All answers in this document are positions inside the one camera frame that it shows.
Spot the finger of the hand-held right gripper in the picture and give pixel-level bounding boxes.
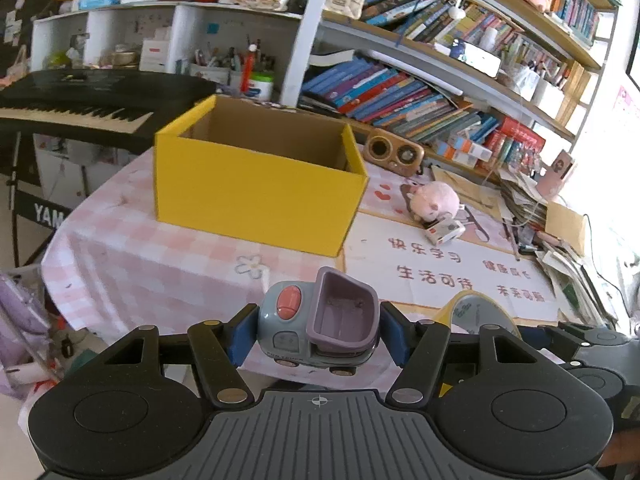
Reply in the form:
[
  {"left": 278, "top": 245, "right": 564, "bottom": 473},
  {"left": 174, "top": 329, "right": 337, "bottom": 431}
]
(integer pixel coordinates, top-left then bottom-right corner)
[{"left": 517, "top": 324, "right": 631, "bottom": 356}]

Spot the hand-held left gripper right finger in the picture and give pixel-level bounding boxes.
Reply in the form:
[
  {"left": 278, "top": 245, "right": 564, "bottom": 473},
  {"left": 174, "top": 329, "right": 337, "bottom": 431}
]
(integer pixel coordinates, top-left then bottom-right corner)
[{"left": 379, "top": 301, "right": 546, "bottom": 408}]

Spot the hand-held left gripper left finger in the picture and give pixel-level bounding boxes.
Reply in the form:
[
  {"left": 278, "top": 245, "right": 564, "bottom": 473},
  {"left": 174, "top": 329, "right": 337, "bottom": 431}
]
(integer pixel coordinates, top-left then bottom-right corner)
[{"left": 100, "top": 304, "right": 261, "bottom": 409}]

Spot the grey toy truck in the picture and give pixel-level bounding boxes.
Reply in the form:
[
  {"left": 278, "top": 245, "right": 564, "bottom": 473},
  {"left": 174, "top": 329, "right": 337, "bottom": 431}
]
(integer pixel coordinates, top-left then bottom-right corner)
[{"left": 256, "top": 266, "right": 382, "bottom": 376}]

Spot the yellow tape roll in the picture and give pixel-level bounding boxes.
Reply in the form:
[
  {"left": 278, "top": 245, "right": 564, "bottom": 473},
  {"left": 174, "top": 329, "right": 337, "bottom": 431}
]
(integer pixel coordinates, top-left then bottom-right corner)
[{"left": 432, "top": 290, "right": 521, "bottom": 341}]

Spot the small white toy car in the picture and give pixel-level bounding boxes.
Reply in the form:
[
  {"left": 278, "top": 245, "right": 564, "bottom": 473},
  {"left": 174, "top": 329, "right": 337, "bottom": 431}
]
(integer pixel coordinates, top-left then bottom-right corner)
[{"left": 425, "top": 217, "right": 466, "bottom": 246}]

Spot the yellow cardboard box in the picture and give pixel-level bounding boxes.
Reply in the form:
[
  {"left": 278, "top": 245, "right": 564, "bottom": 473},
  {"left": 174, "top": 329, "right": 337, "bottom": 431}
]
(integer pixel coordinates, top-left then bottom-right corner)
[{"left": 152, "top": 94, "right": 370, "bottom": 257}]

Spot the messy pile of booklets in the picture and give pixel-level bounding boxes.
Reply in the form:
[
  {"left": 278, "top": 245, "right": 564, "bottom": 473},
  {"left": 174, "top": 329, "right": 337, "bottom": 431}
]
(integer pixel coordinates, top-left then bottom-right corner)
[{"left": 535, "top": 240, "right": 621, "bottom": 331}]

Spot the brown paper envelope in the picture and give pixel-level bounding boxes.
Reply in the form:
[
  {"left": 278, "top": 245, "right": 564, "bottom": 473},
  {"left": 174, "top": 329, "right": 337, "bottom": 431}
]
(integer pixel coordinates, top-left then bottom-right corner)
[{"left": 545, "top": 201, "right": 586, "bottom": 256}]

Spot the stack of worn papers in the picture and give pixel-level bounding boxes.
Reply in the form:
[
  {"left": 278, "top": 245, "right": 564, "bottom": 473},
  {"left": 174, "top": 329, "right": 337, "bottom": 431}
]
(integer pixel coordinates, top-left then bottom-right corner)
[{"left": 497, "top": 167, "right": 551, "bottom": 231}]

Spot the pink plush pig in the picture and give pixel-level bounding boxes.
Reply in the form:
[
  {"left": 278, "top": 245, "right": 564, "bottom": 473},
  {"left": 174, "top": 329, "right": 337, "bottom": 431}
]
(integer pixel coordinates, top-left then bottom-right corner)
[{"left": 407, "top": 181, "right": 463, "bottom": 223}]

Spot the flat brown paper sheet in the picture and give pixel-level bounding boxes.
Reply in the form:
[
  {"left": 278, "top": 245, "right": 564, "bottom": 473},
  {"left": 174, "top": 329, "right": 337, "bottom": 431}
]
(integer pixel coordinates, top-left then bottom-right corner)
[{"left": 432, "top": 166, "right": 506, "bottom": 211}]

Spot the wooden retro radio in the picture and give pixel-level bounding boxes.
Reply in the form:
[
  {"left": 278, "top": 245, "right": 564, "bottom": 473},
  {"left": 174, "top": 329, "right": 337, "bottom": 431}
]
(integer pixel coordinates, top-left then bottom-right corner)
[{"left": 364, "top": 129, "right": 426, "bottom": 177}]

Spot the orange blue carton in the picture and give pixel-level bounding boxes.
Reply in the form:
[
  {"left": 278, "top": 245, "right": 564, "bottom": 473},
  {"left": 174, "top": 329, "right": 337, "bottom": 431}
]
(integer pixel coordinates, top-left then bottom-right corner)
[
  {"left": 435, "top": 145, "right": 478, "bottom": 167},
  {"left": 447, "top": 136, "right": 493, "bottom": 161}
]

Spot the red printed box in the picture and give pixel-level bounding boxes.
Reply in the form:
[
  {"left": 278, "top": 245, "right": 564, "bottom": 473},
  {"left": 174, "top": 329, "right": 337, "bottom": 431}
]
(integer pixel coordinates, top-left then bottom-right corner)
[{"left": 492, "top": 117, "right": 546, "bottom": 171}]

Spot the purple cloth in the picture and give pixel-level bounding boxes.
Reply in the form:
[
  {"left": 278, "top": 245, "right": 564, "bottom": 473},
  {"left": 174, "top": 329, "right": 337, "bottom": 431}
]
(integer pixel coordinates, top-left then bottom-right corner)
[{"left": 0, "top": 272, "right": 51, "bottom": 401}]

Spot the black keyboard stand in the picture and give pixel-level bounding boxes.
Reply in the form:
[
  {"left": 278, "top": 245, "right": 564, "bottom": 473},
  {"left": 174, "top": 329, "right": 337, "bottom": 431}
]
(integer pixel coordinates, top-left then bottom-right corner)
[{"left": 7, "top": 132, "right": 76, "bottom": 266}]

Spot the white storage box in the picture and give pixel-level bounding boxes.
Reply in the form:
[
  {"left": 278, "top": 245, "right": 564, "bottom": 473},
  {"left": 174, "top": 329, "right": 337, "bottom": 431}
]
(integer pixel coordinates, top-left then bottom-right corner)
[{"left": 530, "top": 77, "right": 563, "bottom": 106}]

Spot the row of leaning colourful books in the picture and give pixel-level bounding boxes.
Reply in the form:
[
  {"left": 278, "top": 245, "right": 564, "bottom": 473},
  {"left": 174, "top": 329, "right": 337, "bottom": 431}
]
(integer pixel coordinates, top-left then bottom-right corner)
[{"left": 302, "top": 55, "right": 501, "bottom": 146}]

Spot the white jar green lid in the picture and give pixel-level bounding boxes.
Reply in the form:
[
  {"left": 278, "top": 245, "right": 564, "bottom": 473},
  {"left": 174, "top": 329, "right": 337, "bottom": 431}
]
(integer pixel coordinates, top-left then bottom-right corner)
[{"left": 248, "top": 72, "right": 275, "bottom": 102}]

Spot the red slim bottle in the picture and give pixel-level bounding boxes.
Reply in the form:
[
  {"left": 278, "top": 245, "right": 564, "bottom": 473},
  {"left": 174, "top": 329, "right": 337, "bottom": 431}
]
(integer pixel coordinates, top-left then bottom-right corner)
[{"left": 240, "top": 45, "right": 257, "bottom": 93}]

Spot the white pen organiser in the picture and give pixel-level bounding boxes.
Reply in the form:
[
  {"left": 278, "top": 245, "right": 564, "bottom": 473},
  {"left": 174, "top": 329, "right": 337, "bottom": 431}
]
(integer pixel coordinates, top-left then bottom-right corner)
[{"left": 189, "top": 47, "right": 241, "bottom": 86}]

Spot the smartphone with lit screen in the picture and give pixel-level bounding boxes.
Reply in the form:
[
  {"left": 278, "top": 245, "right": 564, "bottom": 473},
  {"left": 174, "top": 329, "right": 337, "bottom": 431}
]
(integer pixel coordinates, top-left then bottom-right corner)
[{"left": 457, "top": 40, "right": 502, "bottom": 78}]

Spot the black framed picture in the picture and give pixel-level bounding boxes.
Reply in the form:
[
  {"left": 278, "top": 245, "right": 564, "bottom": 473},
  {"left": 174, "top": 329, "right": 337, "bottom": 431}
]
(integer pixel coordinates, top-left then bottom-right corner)
[{"left": 625, "top": 35, "right": 640, "bottom": 91}]

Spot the white box red label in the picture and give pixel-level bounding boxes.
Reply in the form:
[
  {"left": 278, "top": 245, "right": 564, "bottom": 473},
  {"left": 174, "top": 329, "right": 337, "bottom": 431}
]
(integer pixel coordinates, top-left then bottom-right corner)
[{"left": 139, "top": 39, "right": 168, "bottom": 72}]

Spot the black electronic keyboard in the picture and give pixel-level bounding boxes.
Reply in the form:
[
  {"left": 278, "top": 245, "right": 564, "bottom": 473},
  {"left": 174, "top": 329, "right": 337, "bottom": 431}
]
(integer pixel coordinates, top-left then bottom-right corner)
[{"left": 0, "top": 70, "right": 217, "bottom": 153}]

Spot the white cubby shelf unit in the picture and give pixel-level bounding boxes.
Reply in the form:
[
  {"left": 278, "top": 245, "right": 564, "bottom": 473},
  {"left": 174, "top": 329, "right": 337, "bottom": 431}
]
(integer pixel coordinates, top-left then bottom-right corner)
[{"left": 30, "top": 0, "right": 306, "bottom": 106}]

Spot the white tall bookshelf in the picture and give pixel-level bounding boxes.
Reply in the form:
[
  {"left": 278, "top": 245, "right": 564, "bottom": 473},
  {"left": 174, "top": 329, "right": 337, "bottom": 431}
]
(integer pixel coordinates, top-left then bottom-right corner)
[{"left": 280, "top": 0, "right": 621, "bottom": 186}]

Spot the row of slim pastel books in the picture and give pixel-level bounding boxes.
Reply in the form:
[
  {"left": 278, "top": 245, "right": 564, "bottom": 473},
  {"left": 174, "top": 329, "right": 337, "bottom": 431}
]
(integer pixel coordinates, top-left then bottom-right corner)
[{"left": 547, "top": 0, "right": 601, "bottom": 43}]

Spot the row of stacked mixed books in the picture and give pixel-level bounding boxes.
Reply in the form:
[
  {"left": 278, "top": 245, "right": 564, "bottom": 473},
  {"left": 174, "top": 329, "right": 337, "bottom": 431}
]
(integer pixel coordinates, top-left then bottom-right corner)
[{"left": 360, "top": 0, "right": 531, "bottom": 56}]

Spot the pink alphabet wall poster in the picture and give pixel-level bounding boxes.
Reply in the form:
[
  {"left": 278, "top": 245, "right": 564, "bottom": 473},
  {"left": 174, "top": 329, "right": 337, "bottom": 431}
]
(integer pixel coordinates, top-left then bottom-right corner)
[{"left": 612, "top": 85, "right": 640, "bottom": 126}]

